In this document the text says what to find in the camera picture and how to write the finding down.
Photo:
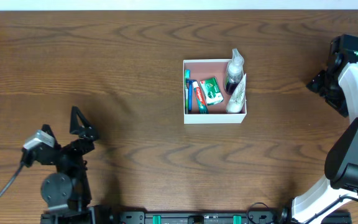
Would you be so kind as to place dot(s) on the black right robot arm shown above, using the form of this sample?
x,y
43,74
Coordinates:
x,y
339,184

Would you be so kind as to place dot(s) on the blue disposable razor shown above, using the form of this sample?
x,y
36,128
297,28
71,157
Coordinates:
x,y
190,93

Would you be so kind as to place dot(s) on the green white toothbrush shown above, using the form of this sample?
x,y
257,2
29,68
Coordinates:
x,y
186,89

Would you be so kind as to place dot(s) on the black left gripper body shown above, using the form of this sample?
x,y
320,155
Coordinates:
x,y
70,147

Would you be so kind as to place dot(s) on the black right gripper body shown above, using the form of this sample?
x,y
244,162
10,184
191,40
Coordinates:
x,y
327,90

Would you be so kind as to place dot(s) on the white leaf-print lotion tube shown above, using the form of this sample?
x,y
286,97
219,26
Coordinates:
x,y
238,98

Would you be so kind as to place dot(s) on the red green toothpaste tube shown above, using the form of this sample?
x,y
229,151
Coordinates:
x,y
199,97

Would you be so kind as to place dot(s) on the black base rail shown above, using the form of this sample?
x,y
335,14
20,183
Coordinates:
x,y
100,214

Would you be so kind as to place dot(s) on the green soap bar packet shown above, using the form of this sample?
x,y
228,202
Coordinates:
x,y
211,91

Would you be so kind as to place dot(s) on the clear foam pump soap bottle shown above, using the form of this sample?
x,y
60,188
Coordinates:
x,y
234,72

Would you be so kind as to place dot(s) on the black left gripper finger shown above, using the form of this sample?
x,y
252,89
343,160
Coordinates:
x,y
81,127
48,138

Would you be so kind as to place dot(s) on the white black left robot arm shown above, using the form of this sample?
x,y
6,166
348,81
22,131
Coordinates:
x,y
68,188

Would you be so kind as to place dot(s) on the white box pink interior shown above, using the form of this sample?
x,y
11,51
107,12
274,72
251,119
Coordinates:
x,y
202,69

